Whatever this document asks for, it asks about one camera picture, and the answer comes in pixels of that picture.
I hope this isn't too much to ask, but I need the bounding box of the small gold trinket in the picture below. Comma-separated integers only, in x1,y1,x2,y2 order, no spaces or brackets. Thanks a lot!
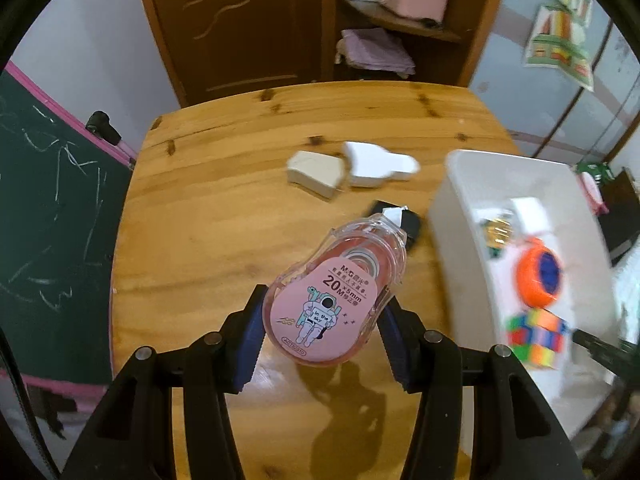
480,217,513,259

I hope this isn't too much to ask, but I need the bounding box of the pink plastic stool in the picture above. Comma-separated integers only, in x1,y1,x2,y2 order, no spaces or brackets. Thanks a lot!
577,171,608,216

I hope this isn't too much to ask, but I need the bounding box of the white small box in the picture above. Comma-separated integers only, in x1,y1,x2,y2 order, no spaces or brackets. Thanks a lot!
511,197,551,235

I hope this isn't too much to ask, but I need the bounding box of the beige foam block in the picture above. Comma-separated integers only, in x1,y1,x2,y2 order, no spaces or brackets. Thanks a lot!
286,151,345,200

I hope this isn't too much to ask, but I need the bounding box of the colourful rubik cube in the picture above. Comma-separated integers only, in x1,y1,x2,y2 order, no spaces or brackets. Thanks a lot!
506,309,568,368

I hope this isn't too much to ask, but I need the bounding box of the colourful wall poster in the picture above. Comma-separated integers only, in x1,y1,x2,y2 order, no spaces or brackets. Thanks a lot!
524,0,593,91

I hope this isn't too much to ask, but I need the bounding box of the wooden table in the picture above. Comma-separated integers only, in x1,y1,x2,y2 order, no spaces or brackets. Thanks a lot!
112,81,516,479

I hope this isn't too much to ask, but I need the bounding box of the small black white object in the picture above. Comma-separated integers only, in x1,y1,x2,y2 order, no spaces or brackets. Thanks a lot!
366,200,423,252

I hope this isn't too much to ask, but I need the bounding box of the green chalkboard pink frame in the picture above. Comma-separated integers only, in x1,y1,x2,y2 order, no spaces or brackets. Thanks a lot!
1,64,132,403

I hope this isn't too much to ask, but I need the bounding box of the brown wooden door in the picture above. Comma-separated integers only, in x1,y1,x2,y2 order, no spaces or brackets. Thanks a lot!
142,0,323,106

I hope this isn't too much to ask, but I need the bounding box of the sliding glass wardrobe door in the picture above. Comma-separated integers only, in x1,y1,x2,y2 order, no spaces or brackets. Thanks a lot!
470,0,639,165

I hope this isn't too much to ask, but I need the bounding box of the orange blue tape measure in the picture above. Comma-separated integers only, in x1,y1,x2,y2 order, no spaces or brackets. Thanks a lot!
515,237,563,309

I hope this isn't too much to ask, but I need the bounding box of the green bag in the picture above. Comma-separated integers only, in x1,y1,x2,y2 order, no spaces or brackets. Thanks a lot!
575,162,615,186

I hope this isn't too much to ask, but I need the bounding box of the white plastic storage bin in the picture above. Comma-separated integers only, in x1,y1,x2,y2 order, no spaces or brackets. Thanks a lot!
428,151,620,437

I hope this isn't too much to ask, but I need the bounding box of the white bottle-shaped foam block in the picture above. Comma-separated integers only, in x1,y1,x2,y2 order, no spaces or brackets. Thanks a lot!
343,141,421,188

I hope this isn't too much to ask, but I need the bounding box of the pink correction tape dispenser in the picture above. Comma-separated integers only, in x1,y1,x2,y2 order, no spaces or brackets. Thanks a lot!
262,214,407,366

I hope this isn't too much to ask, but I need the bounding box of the folded pink cloth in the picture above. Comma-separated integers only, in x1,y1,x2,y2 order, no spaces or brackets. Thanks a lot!
335,28,416,79

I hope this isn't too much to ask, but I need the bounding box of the dark cabinet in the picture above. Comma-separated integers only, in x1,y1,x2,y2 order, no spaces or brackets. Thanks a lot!
599,168,640,266

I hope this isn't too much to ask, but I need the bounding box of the wooden shelf unit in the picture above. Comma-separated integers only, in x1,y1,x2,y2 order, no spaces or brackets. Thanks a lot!
320,0,500,87

